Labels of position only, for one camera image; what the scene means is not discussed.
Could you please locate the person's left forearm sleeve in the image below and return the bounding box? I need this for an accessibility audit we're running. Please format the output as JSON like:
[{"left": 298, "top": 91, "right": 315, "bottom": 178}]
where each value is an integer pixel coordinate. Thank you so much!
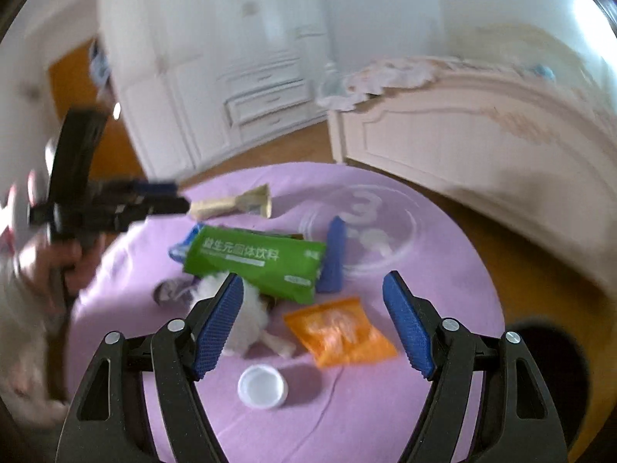
[{"left": 1, "top": 255, "right": 68, "bottom": 429}]

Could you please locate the green drink pouch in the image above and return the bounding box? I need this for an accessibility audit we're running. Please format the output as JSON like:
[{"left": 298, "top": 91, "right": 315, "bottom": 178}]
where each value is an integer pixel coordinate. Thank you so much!
[{"left": 184, "top": 226, "right": 326, "bottom": 304}]

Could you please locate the orange snack bag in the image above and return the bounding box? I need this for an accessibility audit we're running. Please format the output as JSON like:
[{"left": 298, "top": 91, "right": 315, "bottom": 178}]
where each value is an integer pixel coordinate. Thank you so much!
[{"left": 283, "top": 297, "right": 398, "bottom": 369}]

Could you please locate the black round trash bin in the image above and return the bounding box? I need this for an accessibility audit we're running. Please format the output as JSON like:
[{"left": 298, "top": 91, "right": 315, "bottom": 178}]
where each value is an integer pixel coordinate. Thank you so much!
[{"left": 508, "top": 320, "right": 591, "bottom": 449}]

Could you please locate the white tissue ball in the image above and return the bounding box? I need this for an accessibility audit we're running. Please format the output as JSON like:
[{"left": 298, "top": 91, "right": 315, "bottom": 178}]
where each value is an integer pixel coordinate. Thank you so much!
[{"left": 190, "top": 272, "right": 269, "bottom": 357}]

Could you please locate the purple tablecloth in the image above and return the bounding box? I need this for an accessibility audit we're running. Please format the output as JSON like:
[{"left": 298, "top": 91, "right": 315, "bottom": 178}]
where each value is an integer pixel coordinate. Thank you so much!
[{"left": 65, "top": 161, "right": 506, "bottom": 463}]

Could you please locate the orange wooden door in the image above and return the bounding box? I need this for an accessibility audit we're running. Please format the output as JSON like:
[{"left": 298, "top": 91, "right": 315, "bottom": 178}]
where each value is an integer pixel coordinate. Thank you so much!
[{"left": 48, "top": 38, "right": 145, "bottom": 181}]

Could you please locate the white wardrobe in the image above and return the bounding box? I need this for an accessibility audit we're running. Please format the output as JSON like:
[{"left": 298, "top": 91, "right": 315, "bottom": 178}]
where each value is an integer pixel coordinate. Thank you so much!
[{"left": 97, "top": 0, "right": 445, "bottom": 179}]

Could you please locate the beige paper wrapper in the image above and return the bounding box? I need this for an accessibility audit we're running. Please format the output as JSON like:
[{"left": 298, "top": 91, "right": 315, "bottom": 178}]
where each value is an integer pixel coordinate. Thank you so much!
[{"left": 188, "top": 184, "right": 272, "bottom": 221}]

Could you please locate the person's left hand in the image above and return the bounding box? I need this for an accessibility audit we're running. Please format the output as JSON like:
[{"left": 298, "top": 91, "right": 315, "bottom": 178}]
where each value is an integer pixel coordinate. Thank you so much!
[{"left": 18, "top": 234, "right": 106, "bottom": 297}]

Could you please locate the white bed frame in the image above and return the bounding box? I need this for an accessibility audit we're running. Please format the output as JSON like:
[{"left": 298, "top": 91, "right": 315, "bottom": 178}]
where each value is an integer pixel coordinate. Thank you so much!
[{"left": 326, "top": 61, "right": 616, "bottom": 293}]

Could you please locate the white bottle cap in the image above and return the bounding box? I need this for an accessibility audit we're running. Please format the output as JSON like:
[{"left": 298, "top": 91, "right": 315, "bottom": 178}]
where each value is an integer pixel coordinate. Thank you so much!
[{"left": 238, "top": 364, "right": 288, "bottom": 410}]

